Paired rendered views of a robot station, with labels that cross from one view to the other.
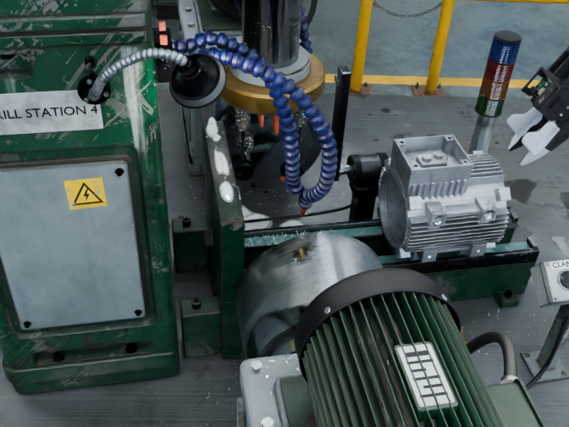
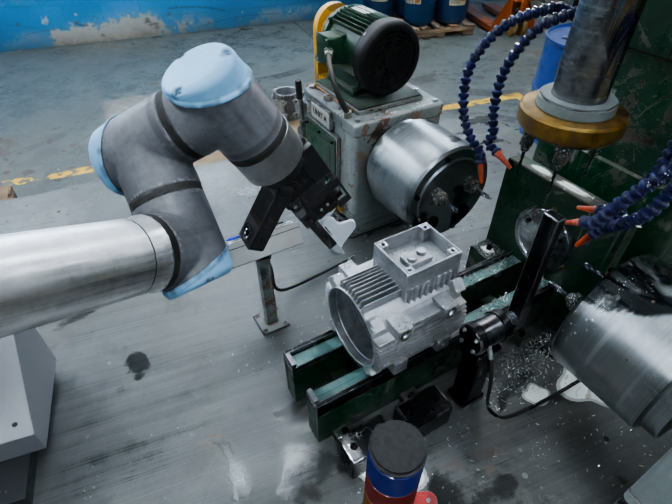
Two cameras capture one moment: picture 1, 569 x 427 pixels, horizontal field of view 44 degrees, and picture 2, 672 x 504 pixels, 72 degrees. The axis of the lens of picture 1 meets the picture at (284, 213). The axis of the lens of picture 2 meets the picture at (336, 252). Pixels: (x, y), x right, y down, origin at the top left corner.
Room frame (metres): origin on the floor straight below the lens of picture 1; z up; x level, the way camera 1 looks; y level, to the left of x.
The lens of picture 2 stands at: (1.62, -0.59, 1.68)
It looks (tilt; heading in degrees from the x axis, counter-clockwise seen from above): 41 degrees down; 163
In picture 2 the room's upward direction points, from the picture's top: straight up
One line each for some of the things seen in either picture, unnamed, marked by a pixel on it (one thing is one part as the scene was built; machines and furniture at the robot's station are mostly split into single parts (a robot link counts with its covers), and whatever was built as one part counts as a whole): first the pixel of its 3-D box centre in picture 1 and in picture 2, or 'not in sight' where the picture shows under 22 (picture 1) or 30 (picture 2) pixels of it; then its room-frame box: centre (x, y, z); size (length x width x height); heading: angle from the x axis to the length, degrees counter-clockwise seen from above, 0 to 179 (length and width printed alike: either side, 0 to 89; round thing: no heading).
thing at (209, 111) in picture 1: (258, 113); (664, 354); (1.34, 0.07, 1.04); 0.41 x 0.25 x 0.25; 13
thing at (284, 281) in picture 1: (328, 356); (413, 168); (0.67, -0.08, 1.04); 0.37 x 0.25 x 0.25; 13
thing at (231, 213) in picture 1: (203, 241); (554, 243); (0.98, 0.15, 0.97); 0.30 x 0.11 x 0.34; 13
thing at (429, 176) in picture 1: (429, 167); (415, 262); (1.08, -0.27, 1.11); 0.12 x 0.11 x 0.07; 104
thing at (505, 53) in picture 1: (505, 48); (395, 459); (1.43, -0.46, 1.19); 0.06 x 0.06 x 0.04
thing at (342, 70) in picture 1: (339, 126); (531, 274); (1.18, -0.10, 1.12); 0.04 x 0.03 x 0.26; 103
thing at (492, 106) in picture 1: (490, 102); not in sight; (1.43, -0.46, 1.05); 0.06 x 0.06 x 0.04
